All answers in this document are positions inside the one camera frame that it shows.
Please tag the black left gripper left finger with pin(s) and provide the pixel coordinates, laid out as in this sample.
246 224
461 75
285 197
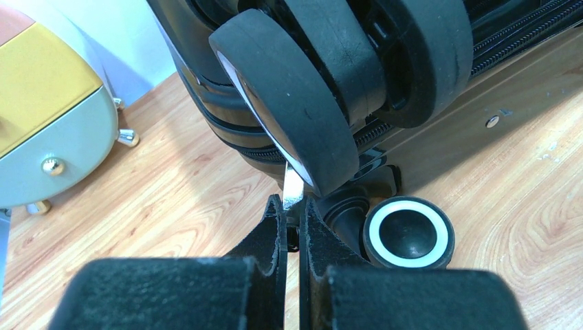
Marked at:
244 289

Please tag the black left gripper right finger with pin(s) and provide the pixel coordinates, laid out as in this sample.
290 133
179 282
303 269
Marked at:
340 290

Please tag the astronaut print suitcase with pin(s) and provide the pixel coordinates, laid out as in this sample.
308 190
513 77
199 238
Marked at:
318 86

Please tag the cream mini drawer cabinet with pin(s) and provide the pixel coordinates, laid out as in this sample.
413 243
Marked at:
59 119

